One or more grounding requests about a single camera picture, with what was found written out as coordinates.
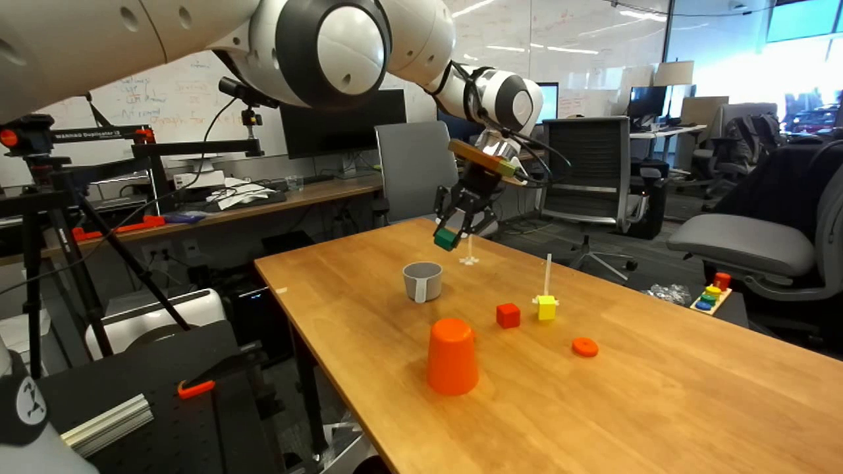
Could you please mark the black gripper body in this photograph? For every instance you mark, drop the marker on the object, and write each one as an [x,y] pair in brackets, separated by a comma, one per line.
[474,196]

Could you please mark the green block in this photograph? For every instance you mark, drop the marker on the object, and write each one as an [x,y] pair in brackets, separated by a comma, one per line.
[449,238]

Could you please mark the red block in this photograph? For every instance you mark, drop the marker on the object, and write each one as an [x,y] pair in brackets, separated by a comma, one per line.
[509,317]

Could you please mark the yellow block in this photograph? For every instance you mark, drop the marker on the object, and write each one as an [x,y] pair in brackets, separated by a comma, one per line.
[545,309]

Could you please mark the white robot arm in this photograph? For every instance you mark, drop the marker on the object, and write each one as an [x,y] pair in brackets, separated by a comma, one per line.
[332,43]

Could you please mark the gray cup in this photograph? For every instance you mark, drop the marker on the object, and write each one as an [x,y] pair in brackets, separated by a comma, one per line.
[422,284]

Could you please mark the orange plastic cup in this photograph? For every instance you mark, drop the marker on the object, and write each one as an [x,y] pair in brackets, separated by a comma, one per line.
[450,358]

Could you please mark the short white peg stand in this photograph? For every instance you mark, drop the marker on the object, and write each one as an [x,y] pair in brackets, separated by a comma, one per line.
[469,261]

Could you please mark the gray fabric chair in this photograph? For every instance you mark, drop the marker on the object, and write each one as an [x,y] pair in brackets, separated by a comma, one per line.
[411,166]

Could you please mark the black mesh office chair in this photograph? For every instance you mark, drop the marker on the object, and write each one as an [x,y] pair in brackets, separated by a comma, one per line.
[583,159]

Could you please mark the lit computer monitor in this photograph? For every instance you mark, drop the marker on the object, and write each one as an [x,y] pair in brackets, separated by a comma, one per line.
[548,100]

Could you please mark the large black monitor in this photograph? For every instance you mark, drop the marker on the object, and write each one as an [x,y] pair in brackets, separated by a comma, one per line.
[342,126]

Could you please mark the wooden office desk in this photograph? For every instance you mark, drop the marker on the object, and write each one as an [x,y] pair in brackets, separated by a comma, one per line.
[289,199]

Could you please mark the orange disc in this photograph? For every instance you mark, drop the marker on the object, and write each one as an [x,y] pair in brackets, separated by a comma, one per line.
[584,348]

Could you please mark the white papers pile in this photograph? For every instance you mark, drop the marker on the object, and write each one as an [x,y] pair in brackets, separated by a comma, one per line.
[241,192]

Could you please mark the clear plastic wrap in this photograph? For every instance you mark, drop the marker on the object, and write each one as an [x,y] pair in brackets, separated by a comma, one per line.
[671,294]

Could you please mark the black table leg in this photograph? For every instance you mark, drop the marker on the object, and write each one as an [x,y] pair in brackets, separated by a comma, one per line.
[309,395]

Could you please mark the beige lamp shade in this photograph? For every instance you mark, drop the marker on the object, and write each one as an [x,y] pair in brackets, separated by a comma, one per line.
[674,74]

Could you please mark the colourful stacking toy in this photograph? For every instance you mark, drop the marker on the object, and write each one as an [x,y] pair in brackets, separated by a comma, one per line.
[710,295]

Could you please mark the light gray office chair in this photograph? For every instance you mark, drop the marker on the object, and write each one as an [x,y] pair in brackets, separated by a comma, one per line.
[746,240]

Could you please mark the white equipment case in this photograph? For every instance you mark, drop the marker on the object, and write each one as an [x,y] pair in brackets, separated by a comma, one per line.
[166,317]

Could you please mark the whiteboard with scribbles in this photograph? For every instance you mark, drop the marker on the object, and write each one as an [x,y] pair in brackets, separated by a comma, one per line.
[175,96]

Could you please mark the black padded office chair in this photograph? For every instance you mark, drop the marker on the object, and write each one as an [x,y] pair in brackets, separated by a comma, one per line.
[779,184]

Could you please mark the orange tool on desk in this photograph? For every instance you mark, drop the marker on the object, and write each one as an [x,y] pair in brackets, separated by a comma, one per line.
[131,228]

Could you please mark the flat cart platform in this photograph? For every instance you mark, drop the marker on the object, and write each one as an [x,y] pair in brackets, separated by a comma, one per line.
[131,370]

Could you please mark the aluminium profile bar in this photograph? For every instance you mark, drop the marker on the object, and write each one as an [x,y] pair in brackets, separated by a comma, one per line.
[105,424]

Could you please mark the black cap with logo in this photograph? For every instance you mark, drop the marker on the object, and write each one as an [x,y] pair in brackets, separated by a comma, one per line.
[22,403]

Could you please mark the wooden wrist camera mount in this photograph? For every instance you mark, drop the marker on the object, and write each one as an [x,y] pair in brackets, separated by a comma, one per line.
[476,159]

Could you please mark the black camera on stand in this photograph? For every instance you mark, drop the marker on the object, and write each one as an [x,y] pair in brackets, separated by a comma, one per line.
[245,90]

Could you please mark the black boom rail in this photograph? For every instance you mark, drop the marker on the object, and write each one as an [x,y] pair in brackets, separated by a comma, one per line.
[96,134]

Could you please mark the black camera tripod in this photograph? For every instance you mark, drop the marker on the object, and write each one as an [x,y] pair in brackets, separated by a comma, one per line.
[35,263]

